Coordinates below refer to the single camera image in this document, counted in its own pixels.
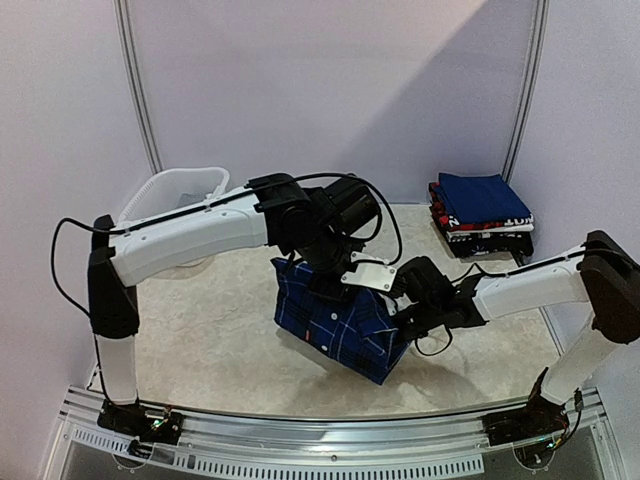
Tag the aluminium front rail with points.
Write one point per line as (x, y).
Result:
(216, 445)

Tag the right wall aluminium profile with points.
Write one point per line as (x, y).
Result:
(530, 75)

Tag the white folded garment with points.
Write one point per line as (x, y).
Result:
(486, 229)

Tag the blue plaid shirt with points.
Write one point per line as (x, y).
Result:
(358, 333)

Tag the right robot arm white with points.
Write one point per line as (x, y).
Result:
(597, 274)

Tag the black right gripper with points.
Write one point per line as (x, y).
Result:
(406, 318)

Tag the red black folded garment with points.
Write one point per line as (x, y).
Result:
(444, 215)

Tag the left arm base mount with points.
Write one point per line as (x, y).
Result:
(146, 426)

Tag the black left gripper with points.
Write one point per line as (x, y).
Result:
(320, 284)

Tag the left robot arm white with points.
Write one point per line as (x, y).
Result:
(122, 257)

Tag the wall aluminium profile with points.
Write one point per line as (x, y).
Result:
(136, 87)
(530, 75)

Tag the left wall aluminium profile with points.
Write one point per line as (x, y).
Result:
(136, 87)

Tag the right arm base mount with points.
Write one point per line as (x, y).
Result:
(536, 431)

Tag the white plastic laundry basket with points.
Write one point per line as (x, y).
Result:
(175, 188)

